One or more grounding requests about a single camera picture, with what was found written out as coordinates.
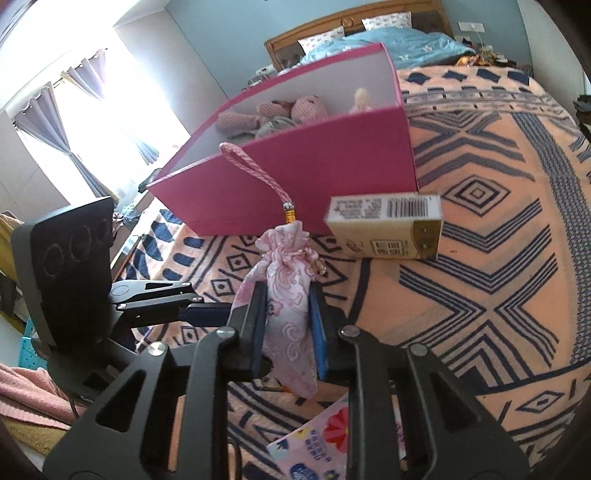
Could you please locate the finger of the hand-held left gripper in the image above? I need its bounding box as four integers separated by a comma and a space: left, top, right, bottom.
124, 302, 232, 328
108, 279, 206, 311

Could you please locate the yellow cloth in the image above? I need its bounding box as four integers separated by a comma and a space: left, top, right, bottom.
0, 213, 24, 273

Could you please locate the pink towel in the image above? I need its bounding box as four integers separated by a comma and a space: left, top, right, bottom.
0, 362, 86, 430

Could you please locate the pink crochet bear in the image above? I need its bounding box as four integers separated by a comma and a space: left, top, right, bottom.
216, 95, 329, 136

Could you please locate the window curtain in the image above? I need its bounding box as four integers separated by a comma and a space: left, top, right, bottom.
62, 50, 160, 167
13, 82, 112, 199

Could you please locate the pink floral packet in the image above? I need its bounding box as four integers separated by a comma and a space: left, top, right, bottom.
267, 392, 354, 480

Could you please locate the green dinosaur plush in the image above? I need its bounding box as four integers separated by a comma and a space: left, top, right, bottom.
228, 115, 301, 141

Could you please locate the white patterned pillow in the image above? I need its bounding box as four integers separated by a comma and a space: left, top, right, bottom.
361, 11, 413, 32
298, 25, 346, 54

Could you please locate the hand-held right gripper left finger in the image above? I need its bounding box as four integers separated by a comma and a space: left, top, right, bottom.
44, 281, 271, 480

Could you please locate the pink brocade pouch with cord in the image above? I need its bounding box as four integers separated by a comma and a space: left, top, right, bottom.
220, 142, 326, 398

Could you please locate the orange patterned blanket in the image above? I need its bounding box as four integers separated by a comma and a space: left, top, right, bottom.
111, 65, 591, 480

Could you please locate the pink cardboard box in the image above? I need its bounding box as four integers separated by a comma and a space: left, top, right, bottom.
147, 41, 420, 236

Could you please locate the blue plastic basket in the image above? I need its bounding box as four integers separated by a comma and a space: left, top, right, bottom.
21, 318, 49, 370

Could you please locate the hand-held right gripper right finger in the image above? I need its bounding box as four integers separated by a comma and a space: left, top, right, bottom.
308, 281, 532, 480

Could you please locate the beige tissue pack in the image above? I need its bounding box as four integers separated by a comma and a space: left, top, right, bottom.
323, 193, 444, 261

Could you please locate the wooden headboard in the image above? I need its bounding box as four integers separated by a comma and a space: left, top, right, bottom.
264, 0, 455, 70

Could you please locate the blue floral duvet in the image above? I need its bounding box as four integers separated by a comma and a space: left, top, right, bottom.
302, 25, 476, 68

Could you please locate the colourful bag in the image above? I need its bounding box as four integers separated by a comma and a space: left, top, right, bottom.
455, 50, 492, 68

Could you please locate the small beige teddy bear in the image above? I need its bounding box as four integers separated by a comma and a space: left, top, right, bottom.
348, 88, 374, 114

